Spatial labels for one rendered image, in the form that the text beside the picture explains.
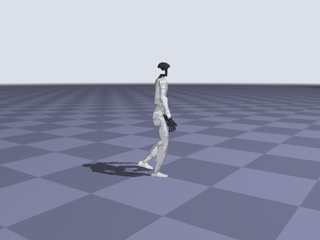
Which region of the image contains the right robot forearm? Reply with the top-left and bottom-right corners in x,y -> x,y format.
161,96 -> 171,119

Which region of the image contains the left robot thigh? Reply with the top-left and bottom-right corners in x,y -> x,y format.
157,116 -> 167,146

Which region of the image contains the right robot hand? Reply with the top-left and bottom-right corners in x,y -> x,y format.
165,116 -> 177,132

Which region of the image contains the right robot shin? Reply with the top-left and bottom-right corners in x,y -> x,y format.
154,145 -> 168,174

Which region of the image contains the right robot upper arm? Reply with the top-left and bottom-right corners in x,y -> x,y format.
158,79 -> 167,103

